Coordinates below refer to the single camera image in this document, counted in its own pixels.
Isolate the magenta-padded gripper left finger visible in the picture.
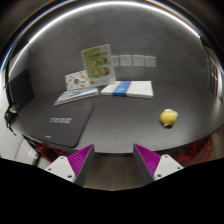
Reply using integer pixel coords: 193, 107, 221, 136
44, 143, 97, 187

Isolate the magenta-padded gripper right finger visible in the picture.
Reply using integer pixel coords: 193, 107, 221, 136
132, 143, 185, 186

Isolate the yellow computer mouse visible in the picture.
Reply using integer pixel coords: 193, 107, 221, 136
159, 108, 180, 128

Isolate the black mouse pad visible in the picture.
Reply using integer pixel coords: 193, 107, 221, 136
31, 104, 95, 149

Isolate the grey patterned booklet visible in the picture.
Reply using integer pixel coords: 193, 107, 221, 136
53, 86, 100, 107

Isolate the white book with blue band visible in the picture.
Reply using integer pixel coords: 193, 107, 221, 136
99, 80, 155, 100

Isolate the black monitor screen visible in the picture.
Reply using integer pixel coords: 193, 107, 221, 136
8, 68, 35, 112

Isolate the small white colourful card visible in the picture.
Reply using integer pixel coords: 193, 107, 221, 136
64, 69, 91, 92

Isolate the dark framed window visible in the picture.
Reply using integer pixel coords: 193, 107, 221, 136
204, 46, 224, 101

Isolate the green standing leaflet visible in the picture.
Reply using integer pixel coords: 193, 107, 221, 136
80, 43, 117, 87

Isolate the white ceiling light strip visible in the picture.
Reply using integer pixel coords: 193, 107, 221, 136
5, 1, 202, 73

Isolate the red wire frame chair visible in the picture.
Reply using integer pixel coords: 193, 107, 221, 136
32, 140, 69, 163
171, 135, 214, 168

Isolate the black cable clamp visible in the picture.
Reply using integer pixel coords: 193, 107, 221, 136
3, 103, 18, 136

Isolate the white wall socket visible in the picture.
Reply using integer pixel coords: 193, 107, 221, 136
119, 54, 133, 67
144, 55, 157, 68
132, 54, 145, 67
110, 55, 120, 67

